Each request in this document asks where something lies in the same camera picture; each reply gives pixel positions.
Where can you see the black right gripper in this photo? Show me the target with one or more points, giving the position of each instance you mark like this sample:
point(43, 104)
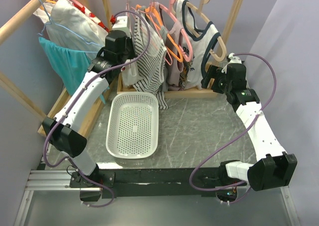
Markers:
point(214, 72)

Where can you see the black white striped tank top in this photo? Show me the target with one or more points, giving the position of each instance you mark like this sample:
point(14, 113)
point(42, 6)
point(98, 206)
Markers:
point(159, 95)

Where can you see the orange plastic hanger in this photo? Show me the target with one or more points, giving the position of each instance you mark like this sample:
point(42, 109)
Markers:
point(178, 54)

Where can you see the thin pink wire hanger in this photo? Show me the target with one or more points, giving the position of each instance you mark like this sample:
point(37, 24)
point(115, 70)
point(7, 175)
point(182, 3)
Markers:
point(127, 1)

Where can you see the grey tank top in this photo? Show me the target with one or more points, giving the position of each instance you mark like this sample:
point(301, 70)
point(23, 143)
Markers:
point(152, 64)

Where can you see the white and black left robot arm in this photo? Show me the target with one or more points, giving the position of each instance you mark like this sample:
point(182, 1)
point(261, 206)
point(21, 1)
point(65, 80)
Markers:
point(62, 131)

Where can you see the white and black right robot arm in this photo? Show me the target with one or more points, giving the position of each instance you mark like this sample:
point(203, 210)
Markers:
point(274, 167)

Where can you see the white navy trimmed tank top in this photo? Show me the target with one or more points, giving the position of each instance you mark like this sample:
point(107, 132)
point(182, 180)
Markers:
point(202, 41)

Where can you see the thick pink plastic hanger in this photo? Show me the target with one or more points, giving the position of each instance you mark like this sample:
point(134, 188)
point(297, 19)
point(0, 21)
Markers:
point(188, 55)

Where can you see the wooden back clothes rack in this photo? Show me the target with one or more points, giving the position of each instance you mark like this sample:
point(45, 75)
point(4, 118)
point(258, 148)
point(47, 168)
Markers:
point(173, 71)

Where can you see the wooden clothes rack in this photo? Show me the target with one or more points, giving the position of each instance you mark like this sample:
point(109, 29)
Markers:
point(23, 62)
point(173, 71)

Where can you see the white perforated plastic basket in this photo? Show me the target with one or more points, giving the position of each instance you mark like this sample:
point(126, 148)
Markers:
point(133, 126)

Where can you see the teal garment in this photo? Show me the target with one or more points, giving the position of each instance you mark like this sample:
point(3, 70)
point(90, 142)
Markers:
point(70, 57)

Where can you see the white shirt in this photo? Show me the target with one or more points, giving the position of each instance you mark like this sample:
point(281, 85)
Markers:
point(74, 26)

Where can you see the white red patterned garment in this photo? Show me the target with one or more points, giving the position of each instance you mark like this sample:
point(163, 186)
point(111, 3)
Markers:
point(42, 15)

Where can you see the wooden left clothes rack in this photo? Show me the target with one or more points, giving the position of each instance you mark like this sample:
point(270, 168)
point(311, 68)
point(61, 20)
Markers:
point(23, 62)

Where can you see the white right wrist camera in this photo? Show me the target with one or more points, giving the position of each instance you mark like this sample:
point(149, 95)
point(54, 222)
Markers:
point(231, 58)

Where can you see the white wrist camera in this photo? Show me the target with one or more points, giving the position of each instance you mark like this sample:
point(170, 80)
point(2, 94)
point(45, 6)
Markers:
point(122, 23)
point(231, 58)

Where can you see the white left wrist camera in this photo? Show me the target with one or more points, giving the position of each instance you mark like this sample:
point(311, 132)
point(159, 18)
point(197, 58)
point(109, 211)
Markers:
point(122, 23)

